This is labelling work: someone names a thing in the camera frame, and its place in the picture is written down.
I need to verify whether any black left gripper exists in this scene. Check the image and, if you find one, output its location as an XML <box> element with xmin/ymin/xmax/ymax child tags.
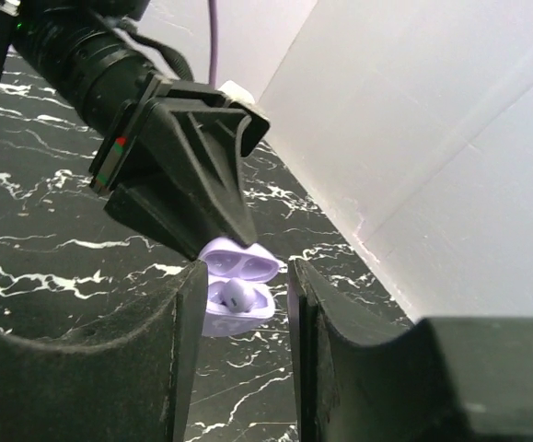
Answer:
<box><xmin>89</xmin><ymin>74</ymin><xmax>270</xmax><ymax>259</ymax></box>

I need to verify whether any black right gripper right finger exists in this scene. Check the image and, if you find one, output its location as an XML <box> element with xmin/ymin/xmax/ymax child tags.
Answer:
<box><xmin>287</xmin><ymin>260</ymin><xmax>533</xmax><ymax>441</ymax></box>

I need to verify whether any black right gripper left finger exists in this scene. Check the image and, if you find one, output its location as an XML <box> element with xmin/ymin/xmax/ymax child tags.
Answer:
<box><xmin>0</xmin><ymin>261</ymin><xmax>208</xmax><ymax>441</ymax></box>

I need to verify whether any purple earbud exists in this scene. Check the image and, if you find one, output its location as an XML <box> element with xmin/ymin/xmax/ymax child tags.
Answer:
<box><xmin>220</xmin><ymin>278</ymin><xmax>256</xmax><ymax>313</ymax></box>

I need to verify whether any purple charging case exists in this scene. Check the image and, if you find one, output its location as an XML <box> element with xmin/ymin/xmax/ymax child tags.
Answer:
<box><xmin>200</xmin><ymin>238</ymin><xmax>281</xmax><ymax>337</ymax></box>

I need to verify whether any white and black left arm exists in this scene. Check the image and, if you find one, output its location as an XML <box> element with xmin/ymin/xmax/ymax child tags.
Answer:
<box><xmin>0</xmin><ymin>1</ymin><xmax>270</xmax><ymax>260</ymax></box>

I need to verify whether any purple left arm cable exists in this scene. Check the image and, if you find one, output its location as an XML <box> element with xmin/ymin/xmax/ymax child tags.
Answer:
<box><xmin>206</xmin><ymin>0</ymin><xmax>221</xmax><ymax>87</ymax></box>

